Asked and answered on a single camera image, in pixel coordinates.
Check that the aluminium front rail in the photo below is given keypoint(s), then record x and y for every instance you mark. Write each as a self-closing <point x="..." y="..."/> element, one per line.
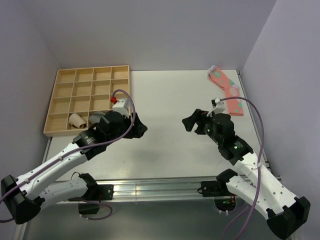
<point x="158" y="189"/>

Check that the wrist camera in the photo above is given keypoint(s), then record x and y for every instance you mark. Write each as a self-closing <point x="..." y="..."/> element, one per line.
<point x="121" y="105"/>
<point x="218" y="107"/>

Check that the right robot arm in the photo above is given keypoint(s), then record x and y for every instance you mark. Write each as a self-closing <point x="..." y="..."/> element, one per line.
<point x="284" y="211"/>

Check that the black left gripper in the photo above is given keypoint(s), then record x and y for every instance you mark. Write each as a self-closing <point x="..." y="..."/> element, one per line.
<point x="137" y="129"/>

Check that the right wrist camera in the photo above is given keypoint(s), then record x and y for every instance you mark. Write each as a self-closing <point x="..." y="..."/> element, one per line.
<point x="218" y="107"/>

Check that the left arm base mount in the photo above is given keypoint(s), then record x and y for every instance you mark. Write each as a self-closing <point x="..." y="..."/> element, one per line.
<point x="90" y="205"/>

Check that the pink patterned sock pair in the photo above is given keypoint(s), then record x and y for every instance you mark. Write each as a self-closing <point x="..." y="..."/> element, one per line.
<point x="230" y="89"/>

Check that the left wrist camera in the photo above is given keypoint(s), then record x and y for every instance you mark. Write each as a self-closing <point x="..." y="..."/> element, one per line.
<point x="121" y="105"/>

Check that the cream and brown sock pair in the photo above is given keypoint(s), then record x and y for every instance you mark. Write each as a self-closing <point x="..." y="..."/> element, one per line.
<point x="77" y="121"/>

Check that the grey rolled sock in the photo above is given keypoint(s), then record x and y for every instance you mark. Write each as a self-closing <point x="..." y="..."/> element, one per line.
<point x="95" y="117"/>

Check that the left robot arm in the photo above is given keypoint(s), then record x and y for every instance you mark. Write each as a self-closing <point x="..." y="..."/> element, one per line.
<point x="27" y="195"/>

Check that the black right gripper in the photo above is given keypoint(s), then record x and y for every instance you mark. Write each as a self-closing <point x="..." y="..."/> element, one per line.
<point x="199" y="116"/>

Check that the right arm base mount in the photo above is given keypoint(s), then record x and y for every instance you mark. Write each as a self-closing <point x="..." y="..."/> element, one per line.
<point x="224" y="201"/>

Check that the wooden compartment tray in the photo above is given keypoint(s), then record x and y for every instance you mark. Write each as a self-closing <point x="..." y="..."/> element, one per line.
<point x="83" y="91"/>

